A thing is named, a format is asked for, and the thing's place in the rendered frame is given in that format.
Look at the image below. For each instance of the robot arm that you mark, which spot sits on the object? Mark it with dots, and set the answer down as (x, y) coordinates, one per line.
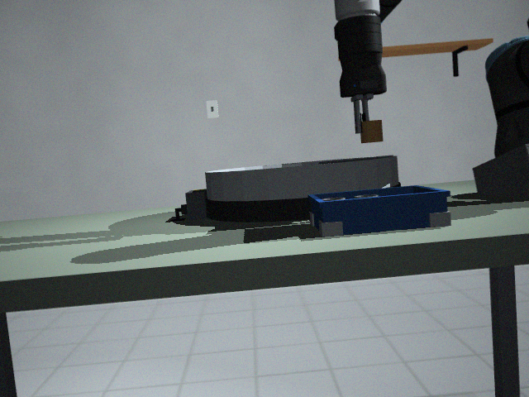
(507, 75)

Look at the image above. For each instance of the blue crate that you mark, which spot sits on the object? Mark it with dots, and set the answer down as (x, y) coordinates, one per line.
(395, 208)

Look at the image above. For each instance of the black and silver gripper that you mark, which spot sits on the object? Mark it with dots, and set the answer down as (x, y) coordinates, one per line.
(359, 39)

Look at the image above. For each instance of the bronze bushing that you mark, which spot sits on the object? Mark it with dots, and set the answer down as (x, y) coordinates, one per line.
(371, 131)

